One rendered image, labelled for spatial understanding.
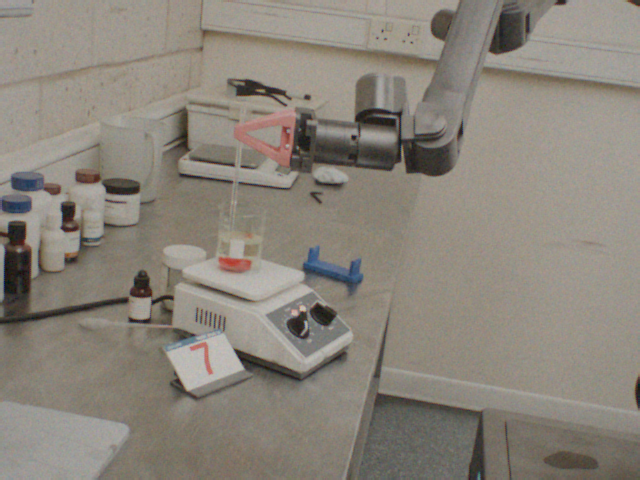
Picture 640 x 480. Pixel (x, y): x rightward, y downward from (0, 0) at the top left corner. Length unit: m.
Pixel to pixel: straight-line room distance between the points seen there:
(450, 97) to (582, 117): 1.43
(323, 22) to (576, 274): 1.02
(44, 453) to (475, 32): 0.74
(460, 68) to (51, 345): 0.61
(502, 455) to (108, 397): 1.00
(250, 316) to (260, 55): 1.57
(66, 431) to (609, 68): 1.89
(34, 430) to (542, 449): 1.17
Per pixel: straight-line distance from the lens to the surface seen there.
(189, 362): 1.01
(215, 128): 2.20
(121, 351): 1.09
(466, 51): 1.17
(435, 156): 1.08
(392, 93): 1.14
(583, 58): 2.46
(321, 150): 1.08
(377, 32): 2.43
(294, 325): 1.06
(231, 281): 1.08
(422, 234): 2.57
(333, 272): 1.40
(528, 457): 1.80
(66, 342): 1.11
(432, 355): 2.70
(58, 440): 0.89
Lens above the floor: 1.21
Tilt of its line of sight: 17 degrees down
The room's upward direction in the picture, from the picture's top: 7 degrees clockwise
